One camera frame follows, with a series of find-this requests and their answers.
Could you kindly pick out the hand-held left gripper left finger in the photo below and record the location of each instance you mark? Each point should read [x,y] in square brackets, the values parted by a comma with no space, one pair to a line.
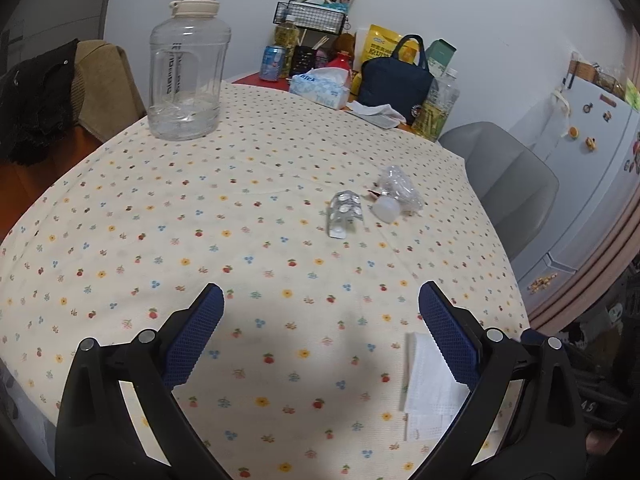
[197,327]

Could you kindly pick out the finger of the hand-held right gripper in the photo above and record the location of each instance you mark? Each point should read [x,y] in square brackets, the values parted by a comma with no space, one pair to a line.
[531,336]

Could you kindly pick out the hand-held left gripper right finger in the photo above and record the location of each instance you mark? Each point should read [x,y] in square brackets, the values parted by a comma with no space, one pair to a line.
[447,327]

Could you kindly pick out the white tissue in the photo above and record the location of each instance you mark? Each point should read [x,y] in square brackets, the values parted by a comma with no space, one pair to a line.
[425,380]

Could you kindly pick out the clear plastic wrapper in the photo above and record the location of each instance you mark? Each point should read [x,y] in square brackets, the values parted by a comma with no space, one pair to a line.
[400,185]

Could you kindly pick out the silver blister pack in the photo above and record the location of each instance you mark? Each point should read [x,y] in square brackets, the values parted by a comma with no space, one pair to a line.
[345,210]

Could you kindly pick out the pink curtain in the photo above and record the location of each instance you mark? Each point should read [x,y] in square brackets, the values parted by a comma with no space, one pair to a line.
[575,300]

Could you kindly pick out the white refrigerator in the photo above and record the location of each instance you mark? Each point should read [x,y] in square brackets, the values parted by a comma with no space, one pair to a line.
[590,185]

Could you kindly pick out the grey chair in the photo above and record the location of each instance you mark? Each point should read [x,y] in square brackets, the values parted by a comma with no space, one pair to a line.
[500,170]

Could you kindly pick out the group of fridge magnets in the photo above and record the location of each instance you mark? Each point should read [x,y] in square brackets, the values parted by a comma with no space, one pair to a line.
[590,144]

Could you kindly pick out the white hanging bag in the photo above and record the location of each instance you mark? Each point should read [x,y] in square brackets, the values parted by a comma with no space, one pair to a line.
[552,125]

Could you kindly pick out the green tea bottle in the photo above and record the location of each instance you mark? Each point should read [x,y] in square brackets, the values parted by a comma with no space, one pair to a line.
[435,115]
[285,46]

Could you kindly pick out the white cloth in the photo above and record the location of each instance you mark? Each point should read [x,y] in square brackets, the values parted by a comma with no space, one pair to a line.
[375,110]

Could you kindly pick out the large clear water jug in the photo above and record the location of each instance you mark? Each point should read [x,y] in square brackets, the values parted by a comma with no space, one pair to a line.
[190,85]

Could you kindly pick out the navy lunch bag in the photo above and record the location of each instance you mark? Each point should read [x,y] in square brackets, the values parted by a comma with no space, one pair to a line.
[390,90]

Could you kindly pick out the brown chair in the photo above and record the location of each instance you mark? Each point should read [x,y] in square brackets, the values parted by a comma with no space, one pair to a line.
[105,90]

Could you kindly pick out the yellow green paper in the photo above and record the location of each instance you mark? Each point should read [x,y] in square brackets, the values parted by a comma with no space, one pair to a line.
[632,96]

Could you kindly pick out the blue tissue box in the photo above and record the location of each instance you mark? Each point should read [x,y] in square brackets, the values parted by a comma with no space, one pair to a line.
[315,89]

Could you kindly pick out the green box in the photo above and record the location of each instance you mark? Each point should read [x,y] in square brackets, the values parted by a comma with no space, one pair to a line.
[440,57]

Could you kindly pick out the black jacket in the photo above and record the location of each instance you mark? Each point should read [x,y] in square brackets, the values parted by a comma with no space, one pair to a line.
[40,105]

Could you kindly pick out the blue soda can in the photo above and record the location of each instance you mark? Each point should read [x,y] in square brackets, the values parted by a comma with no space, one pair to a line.
[271,62]

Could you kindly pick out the black utensil holder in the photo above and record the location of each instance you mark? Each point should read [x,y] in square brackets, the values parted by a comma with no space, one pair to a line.
[305,57]

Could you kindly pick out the yellow snack bag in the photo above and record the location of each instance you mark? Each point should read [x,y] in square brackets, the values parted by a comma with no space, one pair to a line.
[380,40]

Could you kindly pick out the brown plush toy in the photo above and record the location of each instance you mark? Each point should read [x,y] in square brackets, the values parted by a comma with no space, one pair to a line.
[344,42]

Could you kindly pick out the grey door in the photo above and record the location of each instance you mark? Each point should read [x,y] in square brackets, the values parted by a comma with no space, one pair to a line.
[50,10]

